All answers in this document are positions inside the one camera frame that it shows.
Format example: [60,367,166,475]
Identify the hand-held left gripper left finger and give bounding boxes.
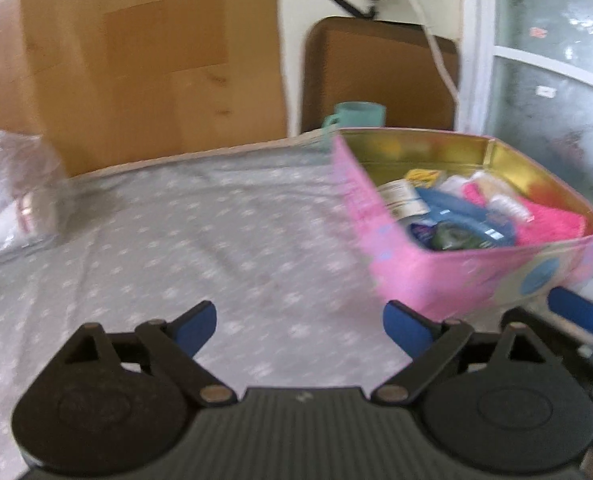
[64,300,238,407]

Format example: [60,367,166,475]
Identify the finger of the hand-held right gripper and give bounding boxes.
[501,287,593,358]

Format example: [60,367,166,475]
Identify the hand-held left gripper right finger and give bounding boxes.
[371,300,561,407]

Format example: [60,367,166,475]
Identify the pink tin box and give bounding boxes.
[333,129,593,320]

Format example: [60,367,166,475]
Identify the pink towel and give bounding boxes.
[463,182,587,247]

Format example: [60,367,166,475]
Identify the dark green packet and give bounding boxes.
[429,222,483,252]

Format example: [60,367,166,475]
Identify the small white soft item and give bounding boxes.
[487,195,535,224]

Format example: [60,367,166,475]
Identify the white colourful printed packet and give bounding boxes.
[377,180,430,219]

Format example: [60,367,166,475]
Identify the white blue wet wipes packet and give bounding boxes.
[407,187,518,251]

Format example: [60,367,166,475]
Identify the yellow packet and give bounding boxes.
[404,169,447,189]

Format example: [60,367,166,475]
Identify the green cup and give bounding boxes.
[323,101,387,132]

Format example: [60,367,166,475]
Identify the clear plastic bag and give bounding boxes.
[0,130,70,264]

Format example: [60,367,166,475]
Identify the brown chair back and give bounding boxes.
[301,16,460,136]

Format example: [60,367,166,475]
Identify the wooden headboard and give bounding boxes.
[19,0,290,179]

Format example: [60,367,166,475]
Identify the frosted glass door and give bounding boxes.
[491,0,593,262]

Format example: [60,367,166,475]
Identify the white cable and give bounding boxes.
[395,0,460,107]

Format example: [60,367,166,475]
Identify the black wall hook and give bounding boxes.
[331,0,380,21]

